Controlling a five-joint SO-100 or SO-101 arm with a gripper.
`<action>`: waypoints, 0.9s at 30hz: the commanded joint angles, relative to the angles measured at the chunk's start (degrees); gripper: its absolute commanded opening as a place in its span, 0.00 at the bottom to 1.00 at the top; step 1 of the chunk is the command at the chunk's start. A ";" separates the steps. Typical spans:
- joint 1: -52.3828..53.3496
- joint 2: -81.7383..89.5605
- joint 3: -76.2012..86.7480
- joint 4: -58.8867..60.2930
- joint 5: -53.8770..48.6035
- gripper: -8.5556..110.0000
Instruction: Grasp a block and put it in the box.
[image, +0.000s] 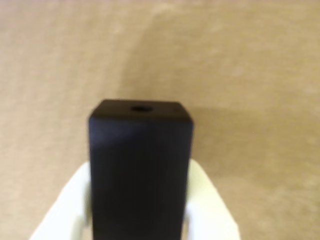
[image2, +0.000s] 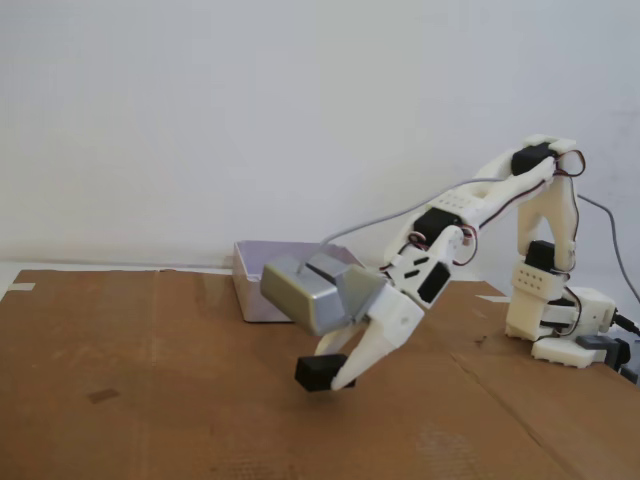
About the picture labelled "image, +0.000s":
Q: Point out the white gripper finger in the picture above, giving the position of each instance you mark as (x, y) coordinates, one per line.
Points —
(210, 215)
(65, 212)

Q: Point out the black rectangular block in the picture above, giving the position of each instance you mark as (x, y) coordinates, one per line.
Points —
(140, 175)

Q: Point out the brown cardboard sheet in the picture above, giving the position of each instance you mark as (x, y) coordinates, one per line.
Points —
(225, 62)

